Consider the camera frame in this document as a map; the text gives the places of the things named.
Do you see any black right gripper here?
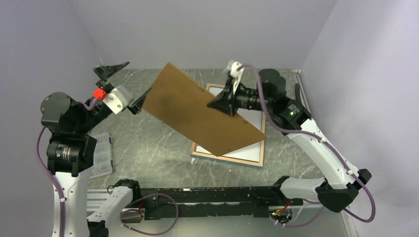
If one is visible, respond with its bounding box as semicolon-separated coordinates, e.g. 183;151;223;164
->
208;78;273;117

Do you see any brown frame backing board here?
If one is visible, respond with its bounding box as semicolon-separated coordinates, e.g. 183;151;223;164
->
143;62;267;156

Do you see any blue wooden picture frame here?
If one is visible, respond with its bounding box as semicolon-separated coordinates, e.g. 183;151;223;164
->
190;82;266;168

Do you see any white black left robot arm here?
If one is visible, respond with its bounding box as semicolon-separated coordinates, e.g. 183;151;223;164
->
40;63;146;237

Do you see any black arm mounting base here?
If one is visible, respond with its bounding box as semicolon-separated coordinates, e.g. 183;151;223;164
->
126;186;303;220

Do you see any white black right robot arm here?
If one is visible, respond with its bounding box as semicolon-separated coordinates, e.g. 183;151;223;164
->
208;69;372;212

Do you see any clear plastic screw box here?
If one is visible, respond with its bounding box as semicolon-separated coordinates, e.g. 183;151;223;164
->
90;133;114;179

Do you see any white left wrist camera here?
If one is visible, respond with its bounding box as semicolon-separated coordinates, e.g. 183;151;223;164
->
93;86;133;114

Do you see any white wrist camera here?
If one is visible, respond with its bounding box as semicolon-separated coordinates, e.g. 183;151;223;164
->
226;60;244;79
93;86;133;114

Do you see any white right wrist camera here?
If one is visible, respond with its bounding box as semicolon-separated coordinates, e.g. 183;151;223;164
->
226;60;244;79

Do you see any aluminium extrusion rail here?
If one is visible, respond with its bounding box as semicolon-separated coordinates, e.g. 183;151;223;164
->
86;189;110;216

